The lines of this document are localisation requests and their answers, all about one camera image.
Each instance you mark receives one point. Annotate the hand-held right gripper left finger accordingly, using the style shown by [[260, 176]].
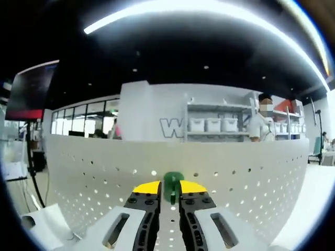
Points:
[[146, 201]]

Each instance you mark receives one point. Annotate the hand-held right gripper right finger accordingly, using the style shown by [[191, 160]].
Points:
[[193, 201]]

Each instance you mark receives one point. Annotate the green hook assembly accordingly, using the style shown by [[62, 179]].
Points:
[[171, 180]]

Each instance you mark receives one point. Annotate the white perforated mounting plate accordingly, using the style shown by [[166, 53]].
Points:
[[235, 162]]

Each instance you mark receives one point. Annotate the grey metal shelf rack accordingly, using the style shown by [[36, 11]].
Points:
[[217, 108]]

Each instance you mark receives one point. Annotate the glass partition windows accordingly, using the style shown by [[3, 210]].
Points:
[[78, 117]]

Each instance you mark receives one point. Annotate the black monitor stand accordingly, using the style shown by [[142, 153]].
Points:
[[32, 167]]

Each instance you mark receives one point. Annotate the small black oval object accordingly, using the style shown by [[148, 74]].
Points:
[[28, 222]]

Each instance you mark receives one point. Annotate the row of white bins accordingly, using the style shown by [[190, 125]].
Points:
[[290, 128]]

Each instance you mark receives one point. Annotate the white paper pad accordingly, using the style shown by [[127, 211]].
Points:
[[15, 171]]

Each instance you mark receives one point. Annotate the green chair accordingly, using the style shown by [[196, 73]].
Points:
[[317, 145]]

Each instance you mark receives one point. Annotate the black tripod stand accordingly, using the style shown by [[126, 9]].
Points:
[[319, 146]]

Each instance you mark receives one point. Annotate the black monitor screen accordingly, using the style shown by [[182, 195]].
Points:
[[28, 89]]

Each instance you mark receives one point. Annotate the long ceiling light strip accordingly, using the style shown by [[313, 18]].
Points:
[[99, 23], [310, 32]]

